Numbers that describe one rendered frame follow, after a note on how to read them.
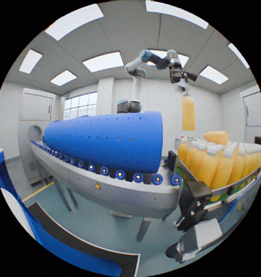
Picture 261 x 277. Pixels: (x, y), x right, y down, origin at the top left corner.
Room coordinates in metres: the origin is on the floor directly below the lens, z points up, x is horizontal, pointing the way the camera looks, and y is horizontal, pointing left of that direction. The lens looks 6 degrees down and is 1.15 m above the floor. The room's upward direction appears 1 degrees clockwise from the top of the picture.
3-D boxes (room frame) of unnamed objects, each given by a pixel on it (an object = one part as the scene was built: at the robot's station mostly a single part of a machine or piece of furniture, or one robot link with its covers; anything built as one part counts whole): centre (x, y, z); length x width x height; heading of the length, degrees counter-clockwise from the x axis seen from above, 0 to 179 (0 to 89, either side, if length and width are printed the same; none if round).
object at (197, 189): (0.13, -0.20, 0.95); 0.10 x 0.07 x 0.10; 165
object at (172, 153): (0.34, -0.20, 0.99); 0.10 x 0.02 x 0.12; 165
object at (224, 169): (0.14, -0.34, 0.99); 0.07 x 0.07 x 0.19
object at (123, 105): (0.82, 0.08, 1.39); 0.13 x 0.12 x 0.14; 115
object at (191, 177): (0.32, -0.28, 0.96); 0.40 x 0.01 x 0.03; 165
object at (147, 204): (0.60, 0.81, 0.79); 2.17 x 0.29 x 0.34; 75
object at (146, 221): (0.29, -0.12, 0.31); 0.06 x 0.06 x 0.63; 75
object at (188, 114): (0.34, -0.29, 1.25); 0.07 x 0.07 x 0.19
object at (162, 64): (0.45, -0.21, 1.64); 0.11 x 0.11 x 0.08; 25
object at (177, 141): (0.57, -0.48, 1.05); 0.20 x 0.10 x 0.10; 75
